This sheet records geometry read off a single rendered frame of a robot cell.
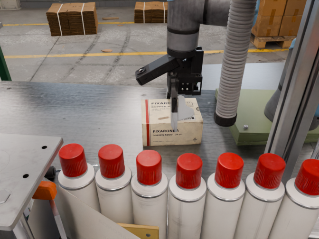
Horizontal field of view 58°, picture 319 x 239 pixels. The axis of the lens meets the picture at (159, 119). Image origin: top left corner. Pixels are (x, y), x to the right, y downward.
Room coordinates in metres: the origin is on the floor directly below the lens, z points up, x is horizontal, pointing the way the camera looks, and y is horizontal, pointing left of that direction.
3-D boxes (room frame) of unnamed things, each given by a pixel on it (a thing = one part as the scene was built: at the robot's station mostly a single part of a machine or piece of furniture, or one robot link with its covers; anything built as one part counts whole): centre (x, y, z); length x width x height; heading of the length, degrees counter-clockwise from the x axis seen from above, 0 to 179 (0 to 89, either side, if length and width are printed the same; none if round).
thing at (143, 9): (4.82, 0.08, 0.11); 0.65 x 0.54 x 0.22; 91
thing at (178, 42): (0.66, -0.05, 1.10); 0.08 x 0.08 x 0.05
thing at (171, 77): (0.66, -0.06, 1.02); 0.09 x 0.08 x 0.12; 94
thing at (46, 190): (0.22, 0.13, 1.08); 0.03 x 0.02 x 0.02; 85
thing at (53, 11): (4.25, 1.24, 0.16); 0.65 x 0.54 x 0.32; 98
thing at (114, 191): (0.28, 0.06, 0.98); 0.05 x 0.05 x 0.20
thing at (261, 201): (0.26, -0.14, 0.98); 0.05 x 0.05 x 0.20
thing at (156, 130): (0.66, -0.03, 0.87); 0.16 x 0.12 x 0.07; 94
